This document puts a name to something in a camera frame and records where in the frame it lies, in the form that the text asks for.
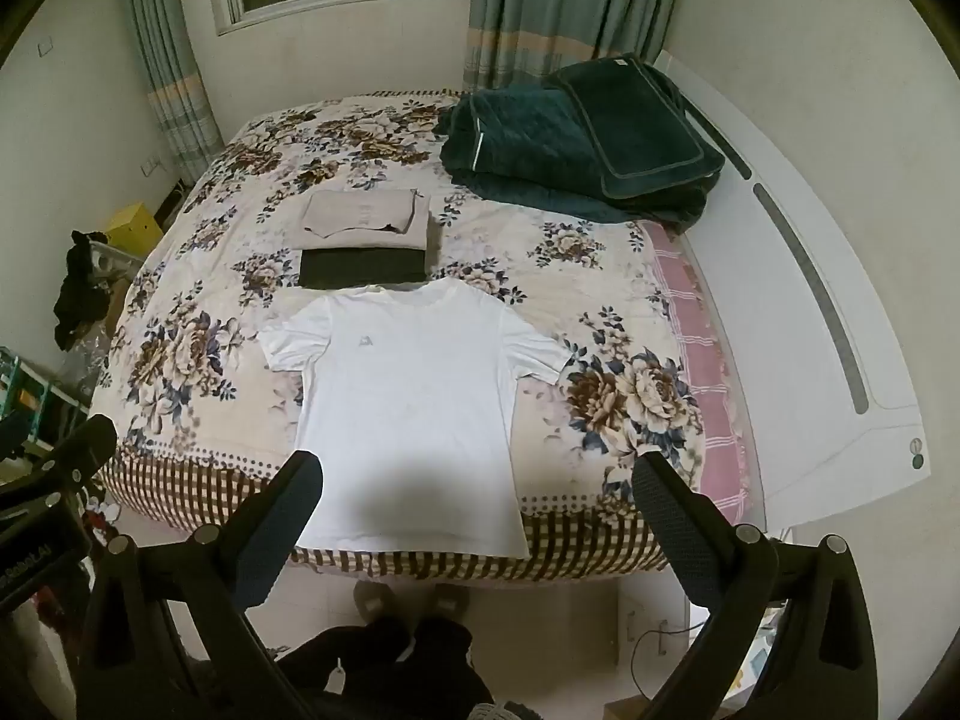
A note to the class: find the wall socket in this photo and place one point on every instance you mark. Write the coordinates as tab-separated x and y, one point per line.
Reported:
155	165

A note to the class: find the green crate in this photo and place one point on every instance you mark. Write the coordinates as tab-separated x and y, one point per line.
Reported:
22	390

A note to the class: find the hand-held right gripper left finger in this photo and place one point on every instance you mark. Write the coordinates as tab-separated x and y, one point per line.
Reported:
285	514

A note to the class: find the white headboard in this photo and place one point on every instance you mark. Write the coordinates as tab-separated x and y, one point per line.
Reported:
825	435

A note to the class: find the wall switch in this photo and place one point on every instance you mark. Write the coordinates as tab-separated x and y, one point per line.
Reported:
46	46

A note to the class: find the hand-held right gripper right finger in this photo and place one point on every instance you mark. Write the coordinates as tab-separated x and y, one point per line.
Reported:
669	521

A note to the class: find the dark green pillow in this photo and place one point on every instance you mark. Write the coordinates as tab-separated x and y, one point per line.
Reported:
645	127

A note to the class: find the yellow box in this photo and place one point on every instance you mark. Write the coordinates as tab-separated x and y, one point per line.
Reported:
135	225

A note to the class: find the pink checked sheet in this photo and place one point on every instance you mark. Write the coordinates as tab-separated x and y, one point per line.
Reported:
705	390

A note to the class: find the dark folded garment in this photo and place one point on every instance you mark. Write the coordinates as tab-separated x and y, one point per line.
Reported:
360	268

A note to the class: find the grey slipper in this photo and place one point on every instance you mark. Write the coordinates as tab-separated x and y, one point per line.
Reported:
379	600
450	600

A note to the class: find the black hanging clothing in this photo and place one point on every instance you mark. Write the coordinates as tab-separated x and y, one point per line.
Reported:
79	292

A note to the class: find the dark green quilt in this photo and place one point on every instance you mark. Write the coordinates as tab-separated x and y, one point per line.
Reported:
510	142

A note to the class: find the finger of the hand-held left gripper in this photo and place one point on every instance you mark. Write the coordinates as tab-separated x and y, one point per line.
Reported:
79	454

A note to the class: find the floral bed sheet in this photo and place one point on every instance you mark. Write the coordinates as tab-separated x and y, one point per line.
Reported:
225	240

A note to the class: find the beige folded garment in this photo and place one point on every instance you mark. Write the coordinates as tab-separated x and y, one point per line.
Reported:
352	214

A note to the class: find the person's legs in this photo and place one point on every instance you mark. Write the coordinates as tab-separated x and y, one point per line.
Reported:
390	660

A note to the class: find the white t-shirt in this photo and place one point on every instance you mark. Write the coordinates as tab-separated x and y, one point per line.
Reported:
405	405

